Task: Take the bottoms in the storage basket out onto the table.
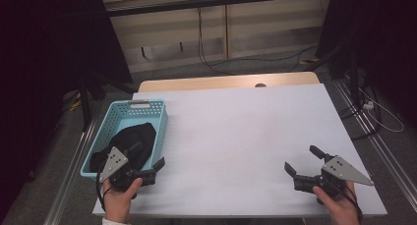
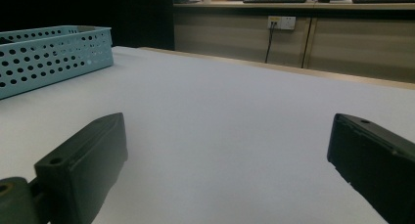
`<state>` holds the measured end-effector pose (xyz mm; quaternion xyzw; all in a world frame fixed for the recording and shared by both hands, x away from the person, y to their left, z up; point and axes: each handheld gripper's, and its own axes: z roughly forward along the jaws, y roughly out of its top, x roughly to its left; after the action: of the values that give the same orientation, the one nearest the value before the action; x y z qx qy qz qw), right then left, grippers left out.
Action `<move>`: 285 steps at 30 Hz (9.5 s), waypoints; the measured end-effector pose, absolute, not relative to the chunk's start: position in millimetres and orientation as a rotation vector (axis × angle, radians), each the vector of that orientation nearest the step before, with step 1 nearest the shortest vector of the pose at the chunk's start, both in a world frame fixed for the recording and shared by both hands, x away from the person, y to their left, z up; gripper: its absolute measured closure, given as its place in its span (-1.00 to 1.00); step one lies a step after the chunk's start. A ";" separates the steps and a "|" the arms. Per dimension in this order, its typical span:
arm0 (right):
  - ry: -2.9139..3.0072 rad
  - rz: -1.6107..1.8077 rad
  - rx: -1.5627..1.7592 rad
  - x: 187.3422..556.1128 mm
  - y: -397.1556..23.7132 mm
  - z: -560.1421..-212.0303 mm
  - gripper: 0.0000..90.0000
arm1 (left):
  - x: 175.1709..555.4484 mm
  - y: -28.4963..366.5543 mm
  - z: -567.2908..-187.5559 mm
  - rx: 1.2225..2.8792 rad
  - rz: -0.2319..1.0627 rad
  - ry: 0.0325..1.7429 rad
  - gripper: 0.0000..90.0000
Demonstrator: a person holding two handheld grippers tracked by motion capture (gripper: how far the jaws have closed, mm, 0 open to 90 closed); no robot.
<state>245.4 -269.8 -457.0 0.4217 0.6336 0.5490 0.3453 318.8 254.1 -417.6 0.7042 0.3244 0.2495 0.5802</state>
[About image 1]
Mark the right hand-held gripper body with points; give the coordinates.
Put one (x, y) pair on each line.
(341, 171)

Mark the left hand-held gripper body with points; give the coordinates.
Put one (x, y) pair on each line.
(114, 162)

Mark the black pants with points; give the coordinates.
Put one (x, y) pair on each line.
(137, 136)

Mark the light blue plastic basket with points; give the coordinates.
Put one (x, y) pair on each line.
(131, 118)

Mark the person's right hand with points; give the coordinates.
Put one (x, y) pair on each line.
(342, 212)

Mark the person's left hand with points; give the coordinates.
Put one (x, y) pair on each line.
(116, 205)

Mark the black stand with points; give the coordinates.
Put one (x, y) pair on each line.
(353, 77)
(86, 107)

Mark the white power adapter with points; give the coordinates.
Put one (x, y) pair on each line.
(368, 105)

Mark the white table cover sheet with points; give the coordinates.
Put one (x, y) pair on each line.
(229, 126)

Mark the small yellow object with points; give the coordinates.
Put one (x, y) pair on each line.
(309, 60)

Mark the black curtain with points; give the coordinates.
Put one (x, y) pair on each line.
(39, 54)
(387, 28)

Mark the black metal crossbar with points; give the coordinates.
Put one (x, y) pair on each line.
(209, 2)

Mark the metal floor rail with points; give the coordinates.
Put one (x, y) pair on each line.
(387, 153)
(70, 176)

